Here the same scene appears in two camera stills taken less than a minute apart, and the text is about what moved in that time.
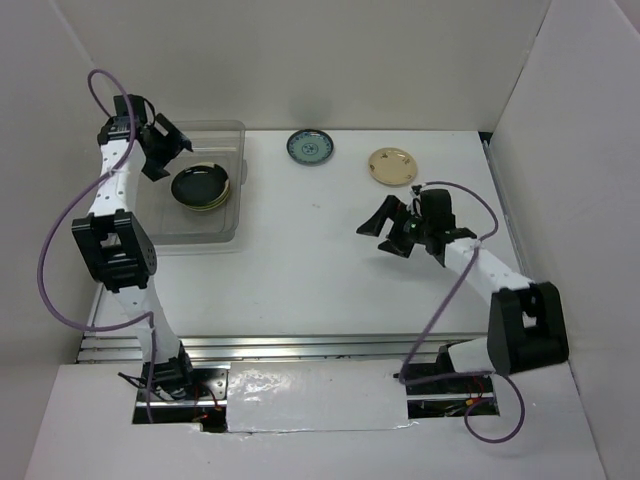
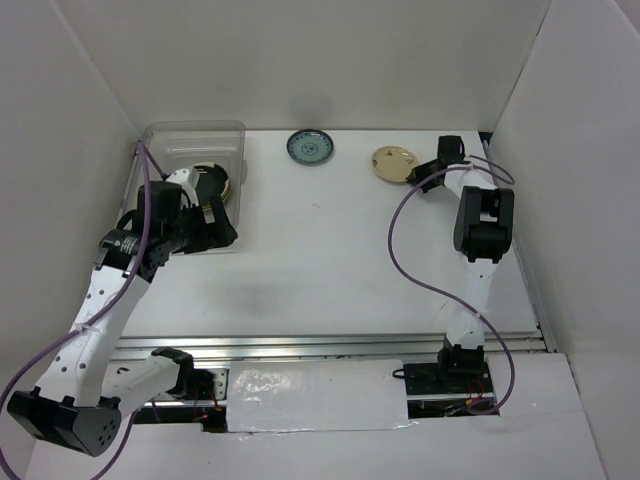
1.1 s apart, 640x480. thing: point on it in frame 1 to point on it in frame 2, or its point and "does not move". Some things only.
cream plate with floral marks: (392, 166) does not move
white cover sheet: (268, 396) does not move
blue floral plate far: (309, 146) does not move
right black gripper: (393, 207) to (420, 173)
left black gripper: (154, 168) to (219, 233)
